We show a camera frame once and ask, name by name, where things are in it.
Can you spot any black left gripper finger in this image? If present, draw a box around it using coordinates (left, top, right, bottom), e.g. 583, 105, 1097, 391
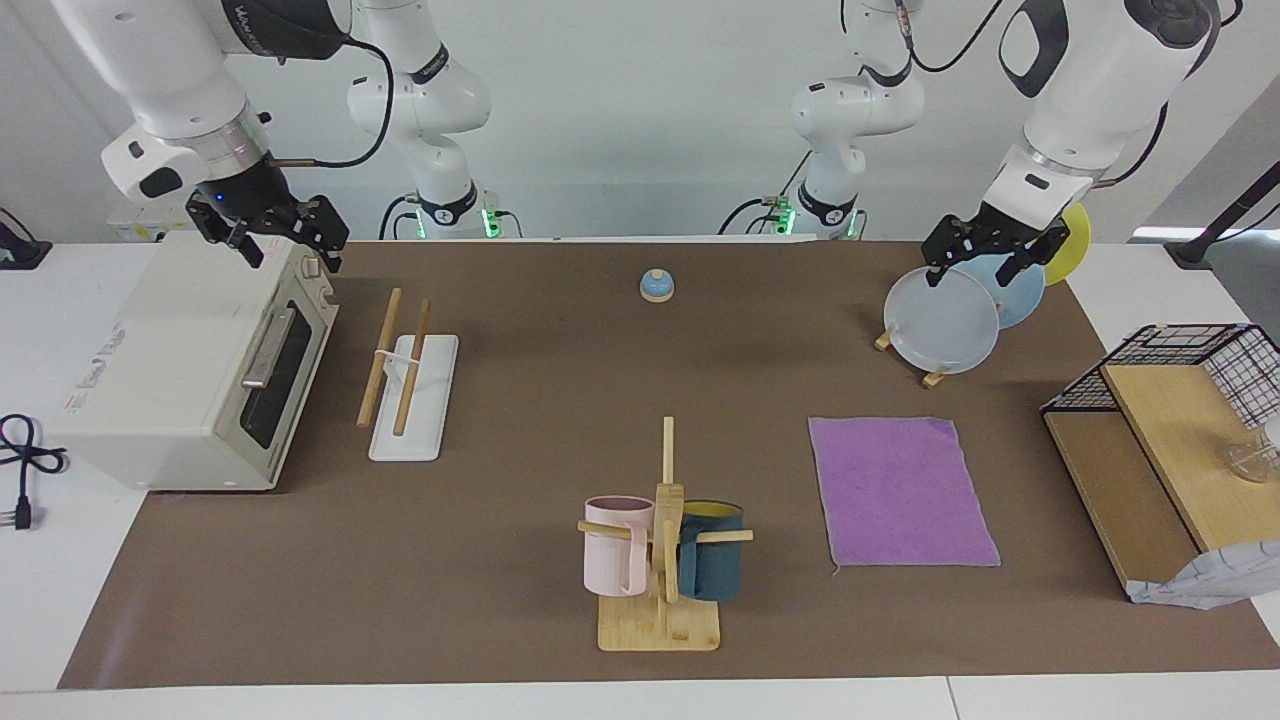
1000, 225, 1069, 286
922, 215, 971, 289

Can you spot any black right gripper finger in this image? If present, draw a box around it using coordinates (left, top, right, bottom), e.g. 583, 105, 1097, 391
288, 195, 350, 274
193, 213, 265, 270

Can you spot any purple towel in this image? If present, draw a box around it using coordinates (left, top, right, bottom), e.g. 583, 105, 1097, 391
808, 416, 1002, 576

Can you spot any wooden plate rack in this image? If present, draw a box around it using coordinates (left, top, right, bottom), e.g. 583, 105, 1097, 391
874, 325, 951, 390

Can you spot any white rack with wooden bars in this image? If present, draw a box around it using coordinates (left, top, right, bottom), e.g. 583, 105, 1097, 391
357, 288, 460, 463

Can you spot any yellow plate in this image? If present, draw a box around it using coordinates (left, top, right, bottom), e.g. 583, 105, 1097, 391
1043, 203, 1092, 286

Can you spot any light blue plate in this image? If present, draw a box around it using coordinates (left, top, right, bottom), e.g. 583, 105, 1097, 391
950, 253, 1047, 330

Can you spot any grey plate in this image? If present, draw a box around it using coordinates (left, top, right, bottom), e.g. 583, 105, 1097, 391
884, 266, 1001, 375

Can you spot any white power strip box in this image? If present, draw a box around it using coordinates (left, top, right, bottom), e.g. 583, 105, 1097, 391
108, 205, 201, 243

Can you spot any beige toaster oven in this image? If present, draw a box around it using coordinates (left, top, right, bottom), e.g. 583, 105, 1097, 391
48, 232, 339, 493

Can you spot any black stand pole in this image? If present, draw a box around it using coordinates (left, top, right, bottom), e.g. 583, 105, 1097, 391
1165, 160, 1280, 269

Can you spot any black table clamp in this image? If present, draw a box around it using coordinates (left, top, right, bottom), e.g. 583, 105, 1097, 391
0, 208, 53, 271

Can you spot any wooden shelf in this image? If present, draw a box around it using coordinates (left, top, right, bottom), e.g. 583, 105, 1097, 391
1042, 362, 1280, 591

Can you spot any brown table mat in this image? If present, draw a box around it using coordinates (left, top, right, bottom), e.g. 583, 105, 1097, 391
57, 240, 1280, 691

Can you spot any clear glass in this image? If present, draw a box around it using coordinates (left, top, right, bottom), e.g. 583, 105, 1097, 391
1228, 420, 1280, 483

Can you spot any white patterned cloth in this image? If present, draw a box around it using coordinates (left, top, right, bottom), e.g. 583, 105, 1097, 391
1128, 540, 1280, 611

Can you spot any dark teal mug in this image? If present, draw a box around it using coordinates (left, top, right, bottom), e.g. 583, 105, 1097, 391
677, 500, 746, 602

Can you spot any pink mug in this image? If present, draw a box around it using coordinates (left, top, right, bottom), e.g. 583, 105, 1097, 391
584, 496, 656, 598

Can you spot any wooden mug tree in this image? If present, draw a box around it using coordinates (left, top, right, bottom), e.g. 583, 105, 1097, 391
577, 417, 754, 653

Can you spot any black base cable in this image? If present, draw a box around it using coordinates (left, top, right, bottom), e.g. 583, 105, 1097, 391
378, 193, 419, 241
718, 150, 813, 237

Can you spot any black wire basket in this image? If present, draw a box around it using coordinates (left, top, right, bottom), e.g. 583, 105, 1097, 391
1040, 323, 1280, 431

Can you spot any black power cord with plug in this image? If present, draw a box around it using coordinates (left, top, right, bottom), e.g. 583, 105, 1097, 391
0, 414, 69, 531

